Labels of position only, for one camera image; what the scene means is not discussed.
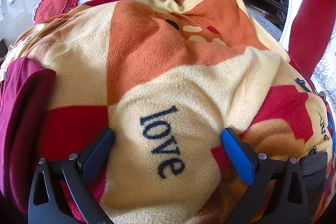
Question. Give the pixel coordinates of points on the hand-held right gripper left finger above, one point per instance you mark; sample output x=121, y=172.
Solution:
x=98, y=153

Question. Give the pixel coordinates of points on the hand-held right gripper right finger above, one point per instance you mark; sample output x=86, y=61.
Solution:
x=236, y=153

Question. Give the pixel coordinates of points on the maroon garment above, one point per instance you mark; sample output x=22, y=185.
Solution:
x=23, y=108

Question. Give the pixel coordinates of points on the printed fleece blanket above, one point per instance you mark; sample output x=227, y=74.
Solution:
x=157, y=56

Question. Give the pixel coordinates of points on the floral bedsheet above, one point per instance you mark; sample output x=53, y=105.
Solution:
x=265, y=22

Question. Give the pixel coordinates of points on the red heart-shaped pillow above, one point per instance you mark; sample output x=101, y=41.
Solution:
x=52, y=7

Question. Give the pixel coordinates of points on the red cloth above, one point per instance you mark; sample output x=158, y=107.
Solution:
x=312, y=16

